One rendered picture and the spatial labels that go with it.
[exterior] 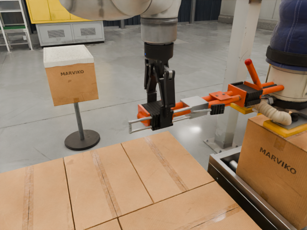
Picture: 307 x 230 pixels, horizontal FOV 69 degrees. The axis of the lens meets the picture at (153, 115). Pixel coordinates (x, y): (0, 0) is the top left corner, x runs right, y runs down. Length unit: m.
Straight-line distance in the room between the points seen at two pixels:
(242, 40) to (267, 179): 1.25
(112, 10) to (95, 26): 7.67
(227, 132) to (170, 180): 1.26
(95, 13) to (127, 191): 1.06
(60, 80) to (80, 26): 5.95
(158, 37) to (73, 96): 1.69
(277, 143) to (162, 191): 0.64
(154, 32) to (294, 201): 1.00
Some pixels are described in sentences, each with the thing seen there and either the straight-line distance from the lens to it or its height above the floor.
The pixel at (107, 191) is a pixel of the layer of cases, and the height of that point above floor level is 0.54.
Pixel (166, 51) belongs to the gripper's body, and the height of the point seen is 1.39.
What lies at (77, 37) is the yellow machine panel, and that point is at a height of 0.26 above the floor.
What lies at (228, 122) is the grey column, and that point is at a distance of 2.42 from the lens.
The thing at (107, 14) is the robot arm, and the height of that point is 1.49.
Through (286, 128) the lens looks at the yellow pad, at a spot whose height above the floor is 1.09.
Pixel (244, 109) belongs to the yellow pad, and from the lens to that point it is 1.01.
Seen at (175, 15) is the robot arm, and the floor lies 1.47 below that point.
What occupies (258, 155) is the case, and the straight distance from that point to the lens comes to 1.28.
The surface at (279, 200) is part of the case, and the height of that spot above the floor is 0.63.
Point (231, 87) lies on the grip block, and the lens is 0.85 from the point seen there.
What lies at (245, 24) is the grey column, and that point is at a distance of 2.13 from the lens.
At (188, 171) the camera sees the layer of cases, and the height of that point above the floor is 0.54.
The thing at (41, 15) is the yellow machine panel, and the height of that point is 0.94.
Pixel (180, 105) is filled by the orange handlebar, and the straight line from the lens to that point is 0.72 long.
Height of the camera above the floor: 1.52
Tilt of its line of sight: 29 degrees down
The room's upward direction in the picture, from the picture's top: straight up
